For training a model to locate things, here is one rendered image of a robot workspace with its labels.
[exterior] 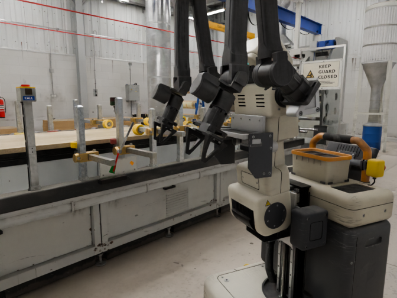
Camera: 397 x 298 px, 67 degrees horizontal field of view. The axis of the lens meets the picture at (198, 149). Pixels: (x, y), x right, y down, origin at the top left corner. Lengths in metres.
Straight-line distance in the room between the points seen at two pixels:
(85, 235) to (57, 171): 0.51
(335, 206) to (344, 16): 9.70
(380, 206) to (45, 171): 1.72
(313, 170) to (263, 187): 0.31
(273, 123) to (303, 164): 0.34
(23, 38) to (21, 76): 0.96
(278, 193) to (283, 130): 0.24
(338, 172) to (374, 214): 0.21
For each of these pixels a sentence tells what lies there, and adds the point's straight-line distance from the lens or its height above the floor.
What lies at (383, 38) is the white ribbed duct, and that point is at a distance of 7.91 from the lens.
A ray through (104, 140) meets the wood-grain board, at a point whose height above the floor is 0.89.
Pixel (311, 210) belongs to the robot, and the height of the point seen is 0.75.
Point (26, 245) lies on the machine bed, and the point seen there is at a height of 0.31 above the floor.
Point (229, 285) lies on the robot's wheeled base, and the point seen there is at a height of 0.28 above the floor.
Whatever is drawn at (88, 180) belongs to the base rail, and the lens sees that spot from 1.84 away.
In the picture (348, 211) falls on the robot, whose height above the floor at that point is 0.76.
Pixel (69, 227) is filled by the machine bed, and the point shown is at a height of 0.34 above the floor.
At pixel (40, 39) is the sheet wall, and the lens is 9.41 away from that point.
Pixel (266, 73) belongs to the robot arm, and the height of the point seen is 1.23.
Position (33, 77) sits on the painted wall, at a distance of 9.22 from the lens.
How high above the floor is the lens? 1.16
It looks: 9 degrees down
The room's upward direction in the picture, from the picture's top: straight up
